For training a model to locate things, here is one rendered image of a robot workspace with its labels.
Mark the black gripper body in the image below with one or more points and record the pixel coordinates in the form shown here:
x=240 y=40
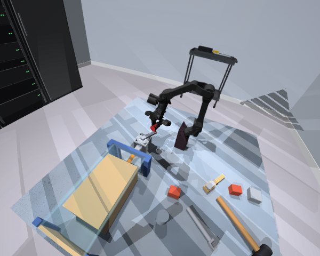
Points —
x=163 y=121

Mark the grey metal rod with square end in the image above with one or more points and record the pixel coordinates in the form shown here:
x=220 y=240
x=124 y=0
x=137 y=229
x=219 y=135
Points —
x=210 y=240

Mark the wooden-handled mallet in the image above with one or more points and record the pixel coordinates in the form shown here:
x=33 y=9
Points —
x=263 y=250

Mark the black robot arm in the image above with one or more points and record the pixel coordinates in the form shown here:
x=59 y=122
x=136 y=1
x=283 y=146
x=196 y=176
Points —
x=202 y=88

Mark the grey cylinder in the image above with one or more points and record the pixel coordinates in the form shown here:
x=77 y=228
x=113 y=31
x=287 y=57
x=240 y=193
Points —
x=162 y=217

